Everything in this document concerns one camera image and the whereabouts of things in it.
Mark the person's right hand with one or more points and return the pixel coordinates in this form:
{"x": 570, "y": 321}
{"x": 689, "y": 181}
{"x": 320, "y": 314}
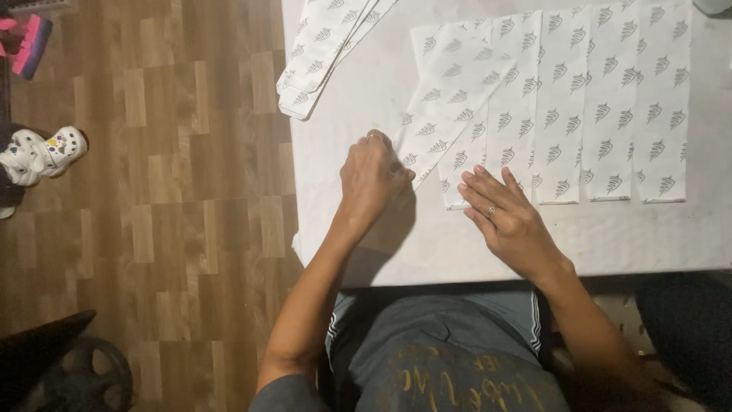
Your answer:
{"x": 514, "y": 229}

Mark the person's left hand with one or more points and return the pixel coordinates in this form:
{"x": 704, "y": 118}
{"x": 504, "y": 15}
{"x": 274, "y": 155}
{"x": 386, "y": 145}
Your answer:
{"x": 369, "y": 183}

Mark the printed white paper sheet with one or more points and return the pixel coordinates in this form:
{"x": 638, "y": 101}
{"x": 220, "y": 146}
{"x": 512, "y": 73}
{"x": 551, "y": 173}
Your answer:
{"x": 452, "y": 97}
{"x": 472, "y": 149}

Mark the person's striped blue shorts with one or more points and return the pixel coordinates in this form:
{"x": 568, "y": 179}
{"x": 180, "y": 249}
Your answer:
{"x": 514, "y": 314}

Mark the white table cover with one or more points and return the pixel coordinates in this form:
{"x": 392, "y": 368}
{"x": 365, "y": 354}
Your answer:
{"x": 629, "y": 234}

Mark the stack of printed paper strips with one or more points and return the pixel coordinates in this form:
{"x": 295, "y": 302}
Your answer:
{"x": 320, "y": 51}

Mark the person's grey printed shirt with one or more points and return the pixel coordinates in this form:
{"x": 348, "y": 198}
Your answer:
{"x": 446, "y": 372}

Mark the row of printed paper strips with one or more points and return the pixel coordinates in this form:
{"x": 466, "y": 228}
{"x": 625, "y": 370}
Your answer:
{"x": 609, "y": 97}

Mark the black bag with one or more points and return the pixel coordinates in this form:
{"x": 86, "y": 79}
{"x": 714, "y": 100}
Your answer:
{"x": 692, "y": 332}

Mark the pale green container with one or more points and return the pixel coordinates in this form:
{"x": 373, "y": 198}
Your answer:
{"x": 712, "y": 4}

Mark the black wheeled chair base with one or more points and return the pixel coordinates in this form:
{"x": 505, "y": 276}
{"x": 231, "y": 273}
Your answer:
{"x": 63, "y": 372}

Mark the pink and blue brush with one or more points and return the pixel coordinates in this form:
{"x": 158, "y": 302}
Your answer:
{"x": 28, "y": 46}

